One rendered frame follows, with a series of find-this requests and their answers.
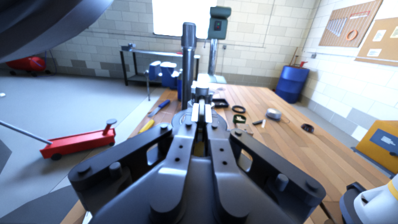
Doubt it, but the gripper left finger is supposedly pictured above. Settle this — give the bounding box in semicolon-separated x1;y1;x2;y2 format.
68;103;200;224

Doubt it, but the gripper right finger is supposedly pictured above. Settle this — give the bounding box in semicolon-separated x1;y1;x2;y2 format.
204;104;327;224

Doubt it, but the brown wooden block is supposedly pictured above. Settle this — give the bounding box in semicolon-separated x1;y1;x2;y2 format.
236;123;254;136

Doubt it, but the grey metal tractor hub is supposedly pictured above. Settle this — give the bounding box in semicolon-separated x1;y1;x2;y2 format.
171;80;230;131

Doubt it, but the dark grey tube spanner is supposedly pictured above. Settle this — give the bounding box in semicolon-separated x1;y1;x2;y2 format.
181;22;198;110

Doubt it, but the black shallow tray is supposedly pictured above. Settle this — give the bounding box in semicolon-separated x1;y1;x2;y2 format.
213;98;230;109

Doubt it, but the blue bench vise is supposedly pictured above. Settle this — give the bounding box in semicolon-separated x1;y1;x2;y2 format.
144;60;183;90

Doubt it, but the blue steel drum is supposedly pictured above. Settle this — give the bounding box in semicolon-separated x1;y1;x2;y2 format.
275;65;311;104

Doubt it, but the red floor jack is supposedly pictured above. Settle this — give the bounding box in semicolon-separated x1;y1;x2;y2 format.
0;118;118;161

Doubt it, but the red drum pump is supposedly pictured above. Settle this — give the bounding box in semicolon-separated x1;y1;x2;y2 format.
292;47;309;69

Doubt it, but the green pillar drill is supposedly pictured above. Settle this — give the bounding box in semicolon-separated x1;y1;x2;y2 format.
197;5;232;85

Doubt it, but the bright window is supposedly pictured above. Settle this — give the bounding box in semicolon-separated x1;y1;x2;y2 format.
151;0;218;40

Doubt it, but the yellow box with blue label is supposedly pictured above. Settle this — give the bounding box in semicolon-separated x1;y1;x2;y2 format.
355;120;398;175

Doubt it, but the red wheeled tank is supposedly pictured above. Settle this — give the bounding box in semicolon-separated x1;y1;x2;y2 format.
5;56;52;77

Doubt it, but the brown tool pegboard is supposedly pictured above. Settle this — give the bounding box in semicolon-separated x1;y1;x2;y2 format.
318;0;384;48

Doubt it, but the cork notice board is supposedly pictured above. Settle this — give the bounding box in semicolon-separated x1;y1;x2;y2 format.
355;16;398;67

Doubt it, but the yellow handled tool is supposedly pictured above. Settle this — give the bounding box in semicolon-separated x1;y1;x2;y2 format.
137;119;156;135

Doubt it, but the blue handled knife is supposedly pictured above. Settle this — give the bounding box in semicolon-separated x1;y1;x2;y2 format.
147;99;171;118

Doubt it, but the black frame metal table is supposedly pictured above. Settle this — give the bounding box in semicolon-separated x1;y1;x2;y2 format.
119;43;201;87

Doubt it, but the orange ring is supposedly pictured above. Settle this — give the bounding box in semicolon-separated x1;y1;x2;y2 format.
345;29;359;42

